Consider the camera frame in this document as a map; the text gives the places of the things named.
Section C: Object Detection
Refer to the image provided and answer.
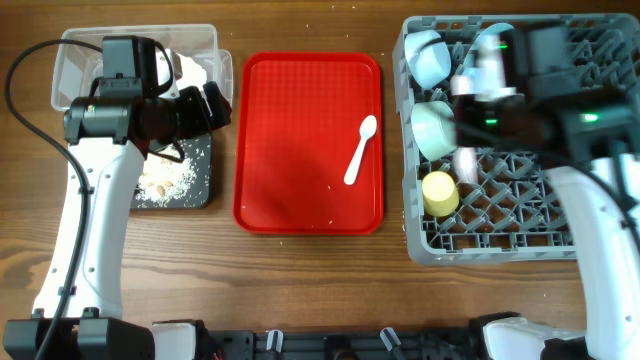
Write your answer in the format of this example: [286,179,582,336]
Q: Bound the light blue plate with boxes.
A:
[463,23,513,73]

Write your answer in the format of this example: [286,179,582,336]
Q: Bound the light blue bowl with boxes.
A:
[404,30,451,90]

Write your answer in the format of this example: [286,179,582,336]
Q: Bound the black plastic tray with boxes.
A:
[130,132,215,211]

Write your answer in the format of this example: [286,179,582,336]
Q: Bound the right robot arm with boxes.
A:
[452,22,639,359]

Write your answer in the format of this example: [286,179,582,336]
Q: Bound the green bowl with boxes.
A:
[410,101,457,161]

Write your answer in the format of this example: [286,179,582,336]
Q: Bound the grey dishwasher rack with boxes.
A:
[392,13,639,266]

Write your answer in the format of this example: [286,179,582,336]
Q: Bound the yellow plastic cup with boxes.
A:
[422,171,459,217]

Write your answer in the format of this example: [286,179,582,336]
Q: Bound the red serving tray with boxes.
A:
[232,52,384,236]

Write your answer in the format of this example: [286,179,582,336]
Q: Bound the clear plastic bin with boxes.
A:
[51,24,234,112]

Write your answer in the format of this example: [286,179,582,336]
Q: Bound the white plastic spoon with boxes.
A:
[343,115,377,186]

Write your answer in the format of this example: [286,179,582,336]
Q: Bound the white plastic fork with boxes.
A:
[453,147,478,184]

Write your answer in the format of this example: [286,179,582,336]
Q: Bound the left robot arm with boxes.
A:
[3,35,232,359]

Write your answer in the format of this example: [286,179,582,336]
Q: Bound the rice and food leftovers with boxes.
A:
[134,142,211,206]

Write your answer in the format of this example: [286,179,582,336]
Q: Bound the white napkin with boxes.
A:
[167,50,207,97]

